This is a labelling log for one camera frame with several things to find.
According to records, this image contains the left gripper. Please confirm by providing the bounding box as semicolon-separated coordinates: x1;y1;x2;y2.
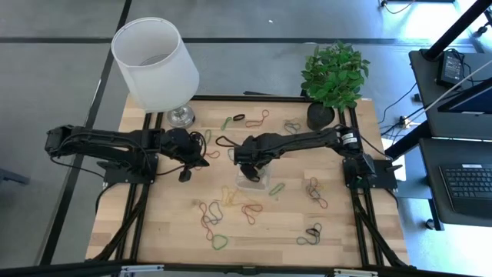
159;128;211;169

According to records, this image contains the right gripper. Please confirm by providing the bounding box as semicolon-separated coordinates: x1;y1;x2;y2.
241;134;278;182

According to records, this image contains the red rubber band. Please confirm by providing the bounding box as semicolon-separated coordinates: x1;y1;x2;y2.
241;203;264;226
198;201;217;242

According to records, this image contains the grey-blue rubber band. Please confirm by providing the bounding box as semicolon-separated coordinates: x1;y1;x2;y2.
206;200;224;226

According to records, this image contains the orange-red rubber band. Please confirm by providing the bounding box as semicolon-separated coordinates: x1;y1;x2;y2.
244;108;271;129

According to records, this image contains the grey rubber band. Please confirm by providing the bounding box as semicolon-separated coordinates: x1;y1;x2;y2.
283;118;302;135

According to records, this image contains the colourful rubber bands bundle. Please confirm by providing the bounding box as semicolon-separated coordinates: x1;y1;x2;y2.
307;177;330;210

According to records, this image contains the dark blue rubber band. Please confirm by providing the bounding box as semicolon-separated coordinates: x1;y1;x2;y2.
310;222;324;243

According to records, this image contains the clear plastic bin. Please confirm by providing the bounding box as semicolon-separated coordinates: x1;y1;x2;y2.
234;165;271;192

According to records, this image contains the table lamp white shade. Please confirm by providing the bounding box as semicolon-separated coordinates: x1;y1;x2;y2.
111;16;201;130

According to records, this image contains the green potted plant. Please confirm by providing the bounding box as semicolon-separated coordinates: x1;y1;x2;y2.
299;40;371;132

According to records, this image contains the black desk leg beam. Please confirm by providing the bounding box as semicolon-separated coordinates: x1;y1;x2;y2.
384;120;432;159

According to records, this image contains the black keyboard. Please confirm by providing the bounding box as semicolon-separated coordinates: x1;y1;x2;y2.
438;162;492;221

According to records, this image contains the black power adapter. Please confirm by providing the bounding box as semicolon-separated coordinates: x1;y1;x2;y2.
435;51;464;88

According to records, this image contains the dark laptop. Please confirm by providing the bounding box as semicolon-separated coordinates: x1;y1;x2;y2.
437;76;492;115

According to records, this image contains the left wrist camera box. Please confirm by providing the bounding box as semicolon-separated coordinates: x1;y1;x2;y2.
178;165;193;184

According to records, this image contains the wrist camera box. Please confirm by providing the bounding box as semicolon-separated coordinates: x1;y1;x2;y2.
232;145;247;164
178;165;193;184

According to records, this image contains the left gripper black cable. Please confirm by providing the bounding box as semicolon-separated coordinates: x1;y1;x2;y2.
189;130;211;159

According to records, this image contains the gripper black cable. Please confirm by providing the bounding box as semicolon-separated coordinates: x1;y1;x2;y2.
214;135;241;150
189;130;211;159

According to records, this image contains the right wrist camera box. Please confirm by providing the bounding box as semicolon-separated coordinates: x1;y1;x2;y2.
232;145;247;164

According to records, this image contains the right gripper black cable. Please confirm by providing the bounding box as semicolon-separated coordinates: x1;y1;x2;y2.
214;135;241;150

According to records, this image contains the black aluminium frame rail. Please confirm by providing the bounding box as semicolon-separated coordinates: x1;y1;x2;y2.
130;112;165;262
348;106;385;267
115;112;154;262
0;260;492;277
191;93;313;102
337;107;366;266

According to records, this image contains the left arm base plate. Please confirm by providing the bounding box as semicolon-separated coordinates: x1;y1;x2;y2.
98;152;159;185

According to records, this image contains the black diagonal frame brace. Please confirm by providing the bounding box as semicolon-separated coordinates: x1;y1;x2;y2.
91;184;149;262
353;192;414;269

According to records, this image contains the silver frame bracket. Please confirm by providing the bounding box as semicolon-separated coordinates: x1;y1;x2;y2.
120;264;165;275
333;268;381;277

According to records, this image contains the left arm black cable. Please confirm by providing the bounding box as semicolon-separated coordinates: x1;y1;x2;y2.
48;155;105;180

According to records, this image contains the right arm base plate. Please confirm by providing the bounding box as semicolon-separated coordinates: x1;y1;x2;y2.
341;157;404;190

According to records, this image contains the black floor cable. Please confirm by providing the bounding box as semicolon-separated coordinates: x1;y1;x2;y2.
379;0;417;15
378;82;421;139

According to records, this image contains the white cord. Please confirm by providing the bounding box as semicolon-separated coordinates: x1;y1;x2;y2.
422;68;492;112

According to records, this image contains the black post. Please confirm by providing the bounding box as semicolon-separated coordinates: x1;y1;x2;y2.
422;0;492;62

